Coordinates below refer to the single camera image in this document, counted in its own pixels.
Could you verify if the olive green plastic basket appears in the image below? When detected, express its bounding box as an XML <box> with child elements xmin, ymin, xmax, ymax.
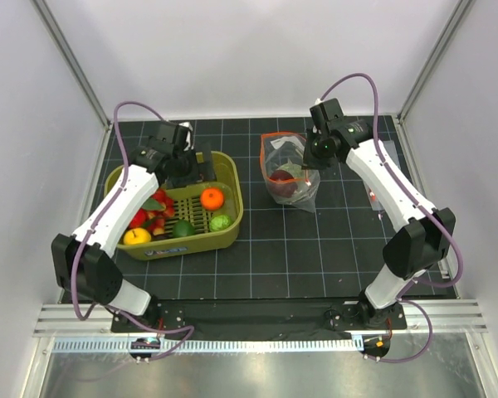
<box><xmin>116</xmin><ymin>150</ymin><xmax>244</xmax><ymax>261</ymax></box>

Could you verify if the dark red apple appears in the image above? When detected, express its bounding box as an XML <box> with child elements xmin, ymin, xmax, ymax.
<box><xmin>268</xmin><ymin>169</ymin><xmax>297</xmax><ymax>198</ymax></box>

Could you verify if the clear zip bag orange zipper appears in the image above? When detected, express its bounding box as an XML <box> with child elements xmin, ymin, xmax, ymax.
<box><xmin>260</xmin><ymin>132</ymin><xmax>320</xmax><ymax>213</ymax></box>

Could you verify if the netted green melon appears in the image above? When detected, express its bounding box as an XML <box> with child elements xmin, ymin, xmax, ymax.
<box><xmin>267</xmin><ymin>161</ymin><xmax>315</xmax><ymax>205</ymax></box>

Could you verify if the white slotted cable duct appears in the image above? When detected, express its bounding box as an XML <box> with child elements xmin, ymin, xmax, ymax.
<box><xmin>52</xmin><ymin>336</ymin><xmax>364</xmax><ymax>354</ymax></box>

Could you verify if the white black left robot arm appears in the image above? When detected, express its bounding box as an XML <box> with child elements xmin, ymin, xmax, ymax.
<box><xmin>51</xmin><ymin>121</ymin><xmax>213</xmax><ymax>332</ymax></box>

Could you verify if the green avocado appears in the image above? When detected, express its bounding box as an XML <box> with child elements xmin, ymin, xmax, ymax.
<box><xmin>172</xmin><ymin>220</ymin><xmax>196</xmax><ymax>238</ymax></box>

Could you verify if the black grid cutting mat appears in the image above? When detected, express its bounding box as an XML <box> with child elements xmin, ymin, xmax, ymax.
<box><xmin>60</xmin><ymin>115</ymin><xmax>457</xmax><ymax>302</ymax></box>

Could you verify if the red strawberry bunch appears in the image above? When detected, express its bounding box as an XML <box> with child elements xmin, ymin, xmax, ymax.
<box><xmin>128</xmin><ymin>188</ymin><xmax>175</xmax><ymax>237</ymax></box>

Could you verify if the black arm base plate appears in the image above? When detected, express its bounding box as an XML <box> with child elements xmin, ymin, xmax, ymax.
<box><xmin>134</xmin><ymin>298</ymin><xmax>407</xmax><ymax>334</ymax></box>

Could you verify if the orange tangerine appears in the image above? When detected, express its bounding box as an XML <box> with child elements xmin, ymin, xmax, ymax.
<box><xmin>200</xmin><ymin>187</ymin><xmax>225</xmax><ymax>211</ymax></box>

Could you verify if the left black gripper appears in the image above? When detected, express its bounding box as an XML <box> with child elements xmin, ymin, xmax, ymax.
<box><xmin>167</xmin><ymin>143</ymin><xmax>217</xmax><ymax>190</ymax></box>

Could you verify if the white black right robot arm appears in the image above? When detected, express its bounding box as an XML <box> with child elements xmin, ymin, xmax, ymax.
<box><xmin>303</xmin><ymin>99</ymin><xmax>456</xmax><ymax>328</ymax></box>

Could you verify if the aluminium front frame rail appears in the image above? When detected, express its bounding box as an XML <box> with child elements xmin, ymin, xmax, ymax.
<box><xmin>32</xmin><ymin>298</ymin><xmax>489</xmax><ymax>337</ymax></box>

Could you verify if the spare clear zip bag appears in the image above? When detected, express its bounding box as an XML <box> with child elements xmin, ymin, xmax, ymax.
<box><xmin>363</xmin><ymin>140</ymin><xmax>399</xmax><ymax>215</ymax></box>

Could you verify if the yellow apple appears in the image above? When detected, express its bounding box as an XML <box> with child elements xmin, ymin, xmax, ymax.
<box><xmin>123</xmin><ymin>227</ymin><xmax>152</xmax><ymax>245</ymax></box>

